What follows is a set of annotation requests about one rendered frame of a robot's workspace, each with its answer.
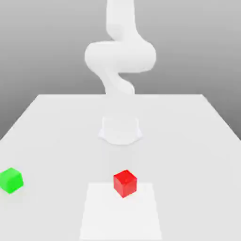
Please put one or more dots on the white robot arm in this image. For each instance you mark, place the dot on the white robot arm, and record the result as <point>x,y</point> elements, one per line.
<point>120,56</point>

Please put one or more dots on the small red cube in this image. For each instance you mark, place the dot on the small red cube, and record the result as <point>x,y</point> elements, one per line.
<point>125,183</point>

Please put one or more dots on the small green cube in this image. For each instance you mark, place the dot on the small green cube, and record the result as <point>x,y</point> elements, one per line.
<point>11,180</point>

